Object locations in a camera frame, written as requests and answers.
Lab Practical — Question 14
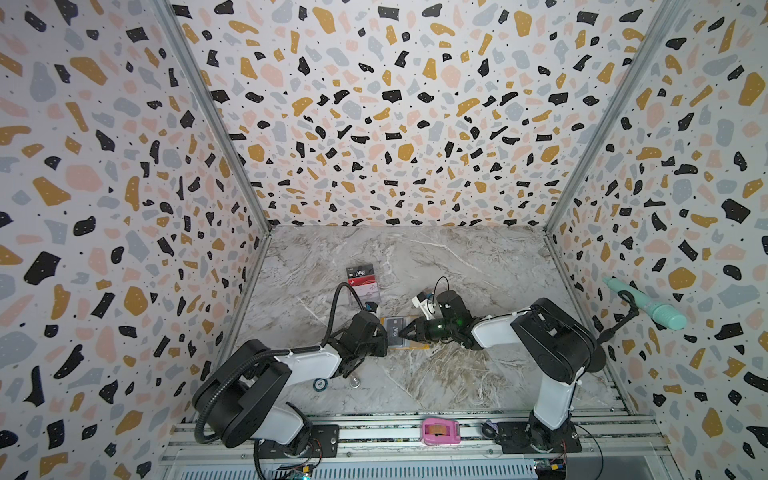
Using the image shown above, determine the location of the grey black card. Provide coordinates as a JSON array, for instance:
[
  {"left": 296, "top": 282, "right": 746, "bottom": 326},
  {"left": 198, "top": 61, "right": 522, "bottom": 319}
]
[{"left": 383, "top": 317, "right": 406, "bottom": 349}]

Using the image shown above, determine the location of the black VIP card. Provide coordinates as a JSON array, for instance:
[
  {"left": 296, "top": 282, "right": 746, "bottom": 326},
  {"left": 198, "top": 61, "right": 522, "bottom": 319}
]
[{"left": 346, "top": 264, "right": 375, "bottom": 281}]

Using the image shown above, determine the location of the yellow leather card holder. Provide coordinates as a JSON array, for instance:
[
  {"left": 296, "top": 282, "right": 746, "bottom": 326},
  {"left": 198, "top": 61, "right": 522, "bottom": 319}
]
[{"left": 380, "top": 315, "right": 428, "bottom": 350}]

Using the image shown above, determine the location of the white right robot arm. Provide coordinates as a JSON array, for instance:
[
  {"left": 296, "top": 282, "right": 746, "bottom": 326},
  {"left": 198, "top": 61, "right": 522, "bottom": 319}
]
[{"left": 397, "top": 290, "right": 607, "bottom": 453}]

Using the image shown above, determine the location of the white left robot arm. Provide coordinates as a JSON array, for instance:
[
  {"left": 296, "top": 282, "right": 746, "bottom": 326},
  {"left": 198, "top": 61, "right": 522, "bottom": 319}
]
[{"left": 193, "top": 311, "right": 388, "bottom": 457}]

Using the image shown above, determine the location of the red card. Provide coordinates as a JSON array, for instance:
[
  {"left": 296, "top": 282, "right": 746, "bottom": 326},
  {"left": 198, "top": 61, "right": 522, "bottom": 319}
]
[{"left": 347, "top": 277, "right": 379, "bottom": 301}]

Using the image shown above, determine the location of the clear acrylic card stand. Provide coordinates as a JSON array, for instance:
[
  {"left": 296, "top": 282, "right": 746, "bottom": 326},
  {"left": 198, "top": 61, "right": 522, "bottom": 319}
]
[{"left": 346, "top": 263, "right": 381, "bottom": 307}]

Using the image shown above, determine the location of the teal round token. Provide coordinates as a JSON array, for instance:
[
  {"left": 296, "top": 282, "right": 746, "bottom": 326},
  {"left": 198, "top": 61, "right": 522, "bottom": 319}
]
[{"left": 313, "top": 378, "right": 328, "bottom": 392}]

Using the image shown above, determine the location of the pink tape measure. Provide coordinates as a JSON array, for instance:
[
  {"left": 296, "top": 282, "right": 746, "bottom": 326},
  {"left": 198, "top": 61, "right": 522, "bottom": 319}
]
[{"left": 420, "top": 417, "right": 461, "bottom": 446}]

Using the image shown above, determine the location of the mint green microphone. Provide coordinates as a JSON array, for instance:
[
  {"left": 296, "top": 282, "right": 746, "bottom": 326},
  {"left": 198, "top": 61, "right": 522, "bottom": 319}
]
[{"left": 603, "top": 277, "right": 688, "bottom": 330}]

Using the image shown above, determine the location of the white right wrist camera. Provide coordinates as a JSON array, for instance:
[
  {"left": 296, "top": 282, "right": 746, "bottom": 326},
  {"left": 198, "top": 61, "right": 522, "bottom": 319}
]
[{"left": 411, "top": 292, "right": 436, "bottom": 320}]

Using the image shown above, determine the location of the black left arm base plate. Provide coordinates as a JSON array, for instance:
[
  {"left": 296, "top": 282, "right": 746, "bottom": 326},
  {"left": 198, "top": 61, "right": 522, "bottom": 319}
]
[{"left": 255, "top": 424, "right": 340, "bottom": 461}]

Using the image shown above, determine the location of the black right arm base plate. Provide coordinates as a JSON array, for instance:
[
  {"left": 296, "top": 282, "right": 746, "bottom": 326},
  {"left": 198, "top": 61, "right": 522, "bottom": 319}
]
[{"left": 481, "top": 417, "right": 582, "bottom": 454}]

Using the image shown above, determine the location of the black corrugated cable conduit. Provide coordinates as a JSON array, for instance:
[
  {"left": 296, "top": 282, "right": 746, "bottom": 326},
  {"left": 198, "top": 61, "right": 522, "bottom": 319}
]
[{"left": 193, "top": 281, "right": 366, "bottom": 445}]

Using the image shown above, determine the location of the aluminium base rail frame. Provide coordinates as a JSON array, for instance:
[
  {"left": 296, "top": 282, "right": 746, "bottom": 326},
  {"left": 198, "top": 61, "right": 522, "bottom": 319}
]
[{"left": 154, "top": 409, "right": 682, "bottom": 479}]

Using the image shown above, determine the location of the aluminium corner post right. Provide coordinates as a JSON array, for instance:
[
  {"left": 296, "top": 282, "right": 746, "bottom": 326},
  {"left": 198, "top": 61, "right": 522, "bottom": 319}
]
[{"left": 542, "top": 0, "right": 688, "bottom": 235}]

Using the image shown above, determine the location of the aluminium corner post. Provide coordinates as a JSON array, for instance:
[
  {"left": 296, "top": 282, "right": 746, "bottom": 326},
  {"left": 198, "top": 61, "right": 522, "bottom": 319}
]
[
  {"left": 146, "top": 0, "right": 272, "bottom": 232},
  {"left": 542, "top": 0, "right": 688, "bottom": 235}
]

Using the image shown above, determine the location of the aluminium corner post left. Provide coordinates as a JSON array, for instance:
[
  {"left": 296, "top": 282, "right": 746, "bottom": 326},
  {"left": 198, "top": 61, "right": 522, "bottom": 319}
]
[{"left": 146, "top": 0, "right": 272, "bottom": 232}]

